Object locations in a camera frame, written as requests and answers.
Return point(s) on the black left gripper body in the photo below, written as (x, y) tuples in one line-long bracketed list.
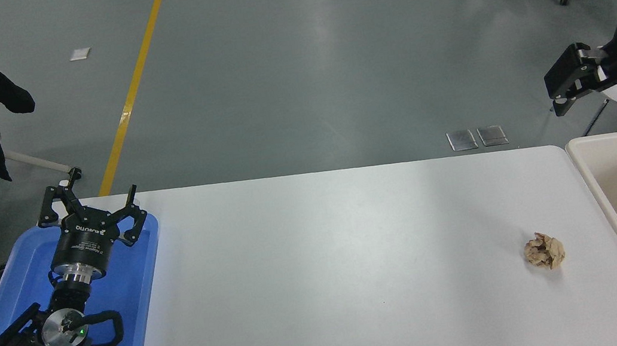
[(83, 244)]

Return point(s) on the tan paper ball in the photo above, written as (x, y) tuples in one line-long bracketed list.
[(544, 251)]

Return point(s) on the white chair with slanted legs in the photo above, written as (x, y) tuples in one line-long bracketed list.
[(35, 161)]

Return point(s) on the metal floor plate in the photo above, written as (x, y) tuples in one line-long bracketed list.
[(461, 140), (492, 135)]

